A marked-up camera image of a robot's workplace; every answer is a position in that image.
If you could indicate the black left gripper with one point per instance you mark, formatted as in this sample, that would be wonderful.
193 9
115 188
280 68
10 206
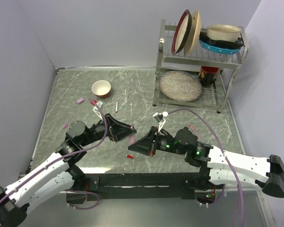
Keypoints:
118 129

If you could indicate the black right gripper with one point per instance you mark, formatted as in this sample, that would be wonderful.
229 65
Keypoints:
146 144

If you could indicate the thick white red marker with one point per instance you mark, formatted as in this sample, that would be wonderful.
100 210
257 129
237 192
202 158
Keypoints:
116 107

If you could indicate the pink highlighter cap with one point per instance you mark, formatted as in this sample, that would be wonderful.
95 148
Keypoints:
79 101

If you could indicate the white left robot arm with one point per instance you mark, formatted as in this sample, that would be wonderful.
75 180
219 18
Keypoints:
59 172

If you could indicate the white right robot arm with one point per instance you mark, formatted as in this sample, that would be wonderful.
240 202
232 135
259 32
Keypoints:
216 167

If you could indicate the thin red pen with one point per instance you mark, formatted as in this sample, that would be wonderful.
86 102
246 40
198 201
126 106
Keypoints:
194 131

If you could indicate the black base bar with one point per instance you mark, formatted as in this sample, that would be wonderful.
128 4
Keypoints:
144 185

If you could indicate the cream red bowl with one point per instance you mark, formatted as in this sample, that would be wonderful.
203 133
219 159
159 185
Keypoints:
101 88

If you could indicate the speckled grey plate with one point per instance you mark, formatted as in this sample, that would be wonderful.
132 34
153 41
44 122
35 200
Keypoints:
180 86

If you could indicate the steel dish rack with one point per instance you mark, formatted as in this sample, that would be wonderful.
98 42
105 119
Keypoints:
216 96

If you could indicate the red black cup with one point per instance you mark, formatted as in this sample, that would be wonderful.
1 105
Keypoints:
207 75

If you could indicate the blue dotted dish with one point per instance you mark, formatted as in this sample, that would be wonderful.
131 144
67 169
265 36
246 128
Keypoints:
220 50

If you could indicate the red rimmed plate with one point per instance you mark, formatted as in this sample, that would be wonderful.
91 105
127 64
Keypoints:
182 32

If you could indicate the black dish on rack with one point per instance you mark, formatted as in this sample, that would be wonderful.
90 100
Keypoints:
219 43

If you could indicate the cream plate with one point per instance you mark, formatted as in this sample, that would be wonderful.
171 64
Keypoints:
194 33

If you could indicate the cream bowl on rack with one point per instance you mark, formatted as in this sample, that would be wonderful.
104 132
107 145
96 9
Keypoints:
223 32

